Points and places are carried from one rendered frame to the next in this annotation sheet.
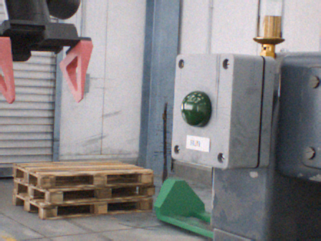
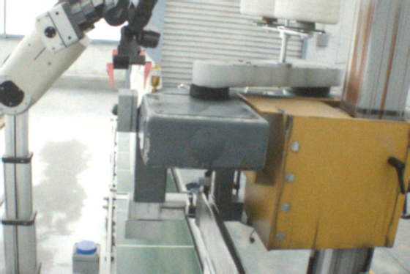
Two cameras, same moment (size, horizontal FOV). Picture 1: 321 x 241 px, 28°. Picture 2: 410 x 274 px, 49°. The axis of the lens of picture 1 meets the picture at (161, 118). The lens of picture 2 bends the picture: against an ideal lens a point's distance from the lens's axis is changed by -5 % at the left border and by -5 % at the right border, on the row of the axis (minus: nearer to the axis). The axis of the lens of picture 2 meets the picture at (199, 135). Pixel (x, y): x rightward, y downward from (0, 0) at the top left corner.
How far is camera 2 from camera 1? 78 cm
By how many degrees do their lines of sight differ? 27
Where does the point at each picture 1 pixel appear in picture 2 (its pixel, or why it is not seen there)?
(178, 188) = not seen: hidden behind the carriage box
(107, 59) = (343, 23)
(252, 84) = (127, 104)
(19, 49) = (123, 64)
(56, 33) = (135, 59)
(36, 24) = (127, 56)
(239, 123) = (121, 117)
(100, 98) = (335, 50)
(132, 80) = not seen: hidden behind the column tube
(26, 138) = not seen: hidden behind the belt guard
